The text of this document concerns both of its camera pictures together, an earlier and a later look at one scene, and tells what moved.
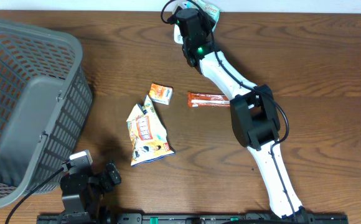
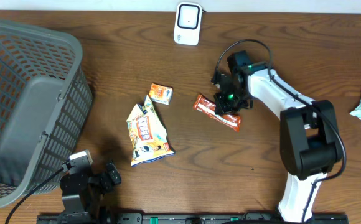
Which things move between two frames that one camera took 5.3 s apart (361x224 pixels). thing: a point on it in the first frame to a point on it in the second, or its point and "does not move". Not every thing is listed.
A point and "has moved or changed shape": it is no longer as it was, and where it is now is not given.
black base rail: (194, 218) does not move
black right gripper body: (205, 25) to (231, 101)
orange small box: (160, 94) does not move
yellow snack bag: (148, 135) does not move
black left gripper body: (103, 181) does not move
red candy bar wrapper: (197, 100) has moved or changed shape
